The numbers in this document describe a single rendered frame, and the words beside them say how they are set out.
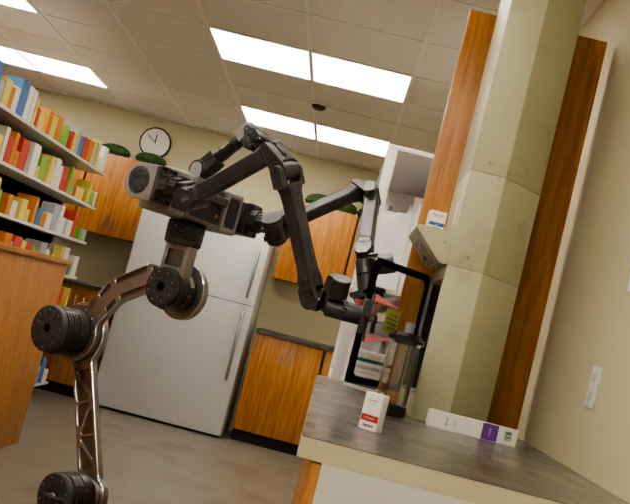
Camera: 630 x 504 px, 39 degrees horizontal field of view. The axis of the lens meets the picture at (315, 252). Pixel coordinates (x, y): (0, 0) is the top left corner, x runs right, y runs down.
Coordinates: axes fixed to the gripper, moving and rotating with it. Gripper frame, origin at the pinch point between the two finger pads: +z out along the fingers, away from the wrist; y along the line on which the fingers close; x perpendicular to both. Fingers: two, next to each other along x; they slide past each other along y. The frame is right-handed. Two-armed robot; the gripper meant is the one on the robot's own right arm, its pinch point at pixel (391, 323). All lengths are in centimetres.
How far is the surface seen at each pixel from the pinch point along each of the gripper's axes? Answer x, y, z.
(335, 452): -95, -28, -11
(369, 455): -95, -27, -4
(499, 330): 19.1, 7.3, 34.3
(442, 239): 8.1, 28.8, 9.1
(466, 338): 8.5, 1.9, 23.4
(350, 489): -95, -34, -6
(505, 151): 8, 60, 21
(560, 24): 13, 105, 29
